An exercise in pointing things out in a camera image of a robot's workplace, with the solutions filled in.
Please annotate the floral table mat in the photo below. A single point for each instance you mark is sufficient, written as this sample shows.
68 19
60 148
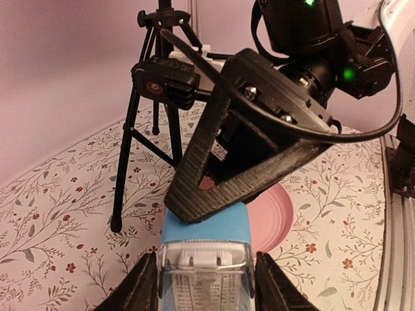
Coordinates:
58 253

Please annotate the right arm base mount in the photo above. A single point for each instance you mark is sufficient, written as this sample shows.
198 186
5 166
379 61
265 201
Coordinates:
400 160

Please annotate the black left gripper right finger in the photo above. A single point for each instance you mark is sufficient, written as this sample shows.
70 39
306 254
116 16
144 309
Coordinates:
273 289

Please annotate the aluminium front rail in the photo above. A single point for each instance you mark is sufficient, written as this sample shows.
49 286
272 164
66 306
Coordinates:
395 290

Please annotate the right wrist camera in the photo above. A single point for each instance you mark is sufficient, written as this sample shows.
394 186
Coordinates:
172 80

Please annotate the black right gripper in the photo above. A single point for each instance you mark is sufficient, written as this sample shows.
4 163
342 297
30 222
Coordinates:
248 138

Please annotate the blue metronome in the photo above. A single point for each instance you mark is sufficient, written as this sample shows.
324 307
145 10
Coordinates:
207 265

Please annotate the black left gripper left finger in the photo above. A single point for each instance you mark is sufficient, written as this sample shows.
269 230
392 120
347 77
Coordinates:
138 290

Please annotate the pink plate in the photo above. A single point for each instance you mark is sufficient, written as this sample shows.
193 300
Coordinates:
261 224

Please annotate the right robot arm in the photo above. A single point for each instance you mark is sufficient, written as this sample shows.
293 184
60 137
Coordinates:
361 60

